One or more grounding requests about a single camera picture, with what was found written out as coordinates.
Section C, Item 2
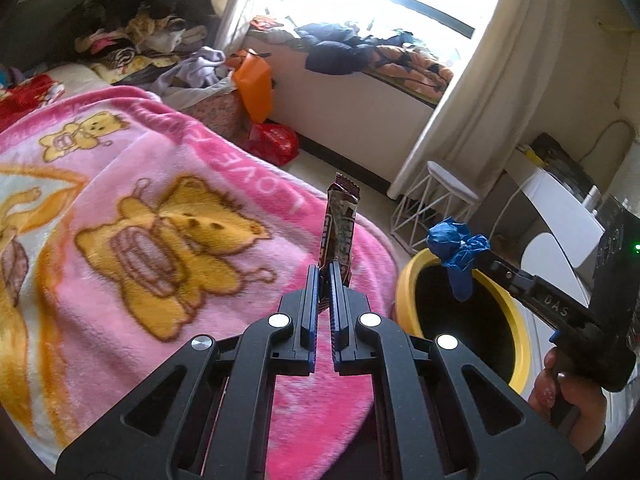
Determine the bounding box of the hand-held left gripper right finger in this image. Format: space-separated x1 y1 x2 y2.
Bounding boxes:
327 267 586 480

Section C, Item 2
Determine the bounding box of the pink patterned laundry basket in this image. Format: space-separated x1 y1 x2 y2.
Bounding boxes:
180 87 251 143

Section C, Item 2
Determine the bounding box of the white dresser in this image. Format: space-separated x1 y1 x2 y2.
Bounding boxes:
492 150 621 411

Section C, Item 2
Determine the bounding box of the black wrist band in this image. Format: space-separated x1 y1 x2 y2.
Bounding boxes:
580 425 608 463

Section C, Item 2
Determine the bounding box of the orange white cloth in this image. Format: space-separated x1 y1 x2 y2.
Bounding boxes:
247 15 301 46

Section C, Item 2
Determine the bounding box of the red patterned cloth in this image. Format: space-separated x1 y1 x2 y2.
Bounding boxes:
0 74 66 131

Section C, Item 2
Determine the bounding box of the brown snack bar wrapper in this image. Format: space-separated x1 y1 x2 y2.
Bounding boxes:
317 172 361 286

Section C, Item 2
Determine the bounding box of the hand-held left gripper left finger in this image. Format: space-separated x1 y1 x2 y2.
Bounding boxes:
55 265 321 480

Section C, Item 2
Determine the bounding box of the yellow round bin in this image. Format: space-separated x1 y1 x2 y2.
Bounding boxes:
395 247 531 401

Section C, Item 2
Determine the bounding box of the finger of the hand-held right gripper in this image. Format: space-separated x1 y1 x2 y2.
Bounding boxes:
479 251 527 292

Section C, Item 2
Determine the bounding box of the blue disposable glove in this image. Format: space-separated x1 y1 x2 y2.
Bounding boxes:
427 217 491 303

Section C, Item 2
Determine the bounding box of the white wire stool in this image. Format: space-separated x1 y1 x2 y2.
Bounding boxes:
390 160 481 256

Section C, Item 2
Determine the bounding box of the red printed plastic bag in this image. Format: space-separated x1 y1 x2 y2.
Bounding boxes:
245 122 301 167

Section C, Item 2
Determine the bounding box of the beige bed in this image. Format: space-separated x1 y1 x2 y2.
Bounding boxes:
15 0 121 93

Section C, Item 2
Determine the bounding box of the dark bag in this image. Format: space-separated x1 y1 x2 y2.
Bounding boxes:
530 132 596 196

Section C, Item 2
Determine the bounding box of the thin wall cable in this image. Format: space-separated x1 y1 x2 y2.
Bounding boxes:
580 119 638 161

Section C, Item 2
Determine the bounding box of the orange shopping bag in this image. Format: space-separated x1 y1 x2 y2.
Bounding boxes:
225 49 276 123

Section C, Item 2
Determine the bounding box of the person's right hand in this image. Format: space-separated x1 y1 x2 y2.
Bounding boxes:
527 347 609 457

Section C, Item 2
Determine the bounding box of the pink bear printed blanket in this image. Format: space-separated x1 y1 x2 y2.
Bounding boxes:
0 85 401 480

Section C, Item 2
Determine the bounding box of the grey clothes heap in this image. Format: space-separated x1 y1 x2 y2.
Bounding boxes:
155 47 233 98

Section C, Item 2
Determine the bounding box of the orange patterned blanket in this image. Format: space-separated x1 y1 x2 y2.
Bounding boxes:
360 42 456 101

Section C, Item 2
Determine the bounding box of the pile of clothes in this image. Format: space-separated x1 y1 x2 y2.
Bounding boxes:
75 0 216 86

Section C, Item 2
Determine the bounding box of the white cable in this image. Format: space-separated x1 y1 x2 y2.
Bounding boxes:
490 175 531 241

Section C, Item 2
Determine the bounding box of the cream curtain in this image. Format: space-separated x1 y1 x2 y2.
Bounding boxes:
212 0 266 56
387 0 576 201

